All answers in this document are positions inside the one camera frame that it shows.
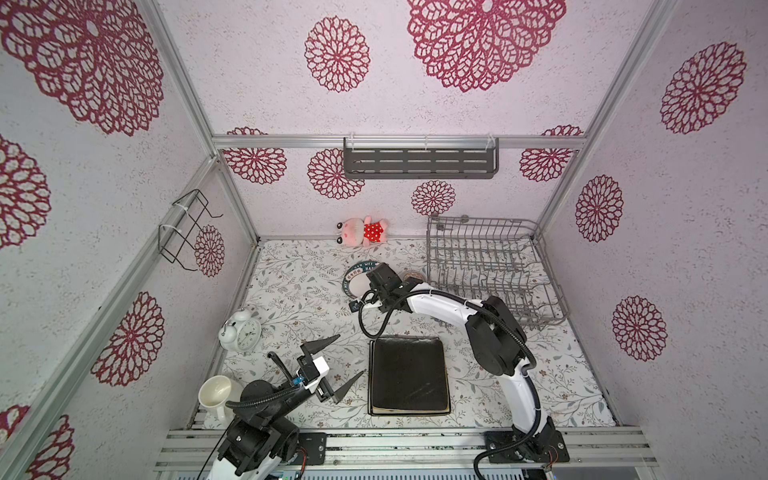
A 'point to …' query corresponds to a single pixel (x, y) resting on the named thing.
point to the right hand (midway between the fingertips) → (380, 279)
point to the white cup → (213, 392)
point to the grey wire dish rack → (482, 258)
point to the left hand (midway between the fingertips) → (348, 355)
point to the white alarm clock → (242, 332)
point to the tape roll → (414, 275)
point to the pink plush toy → (355, 231)
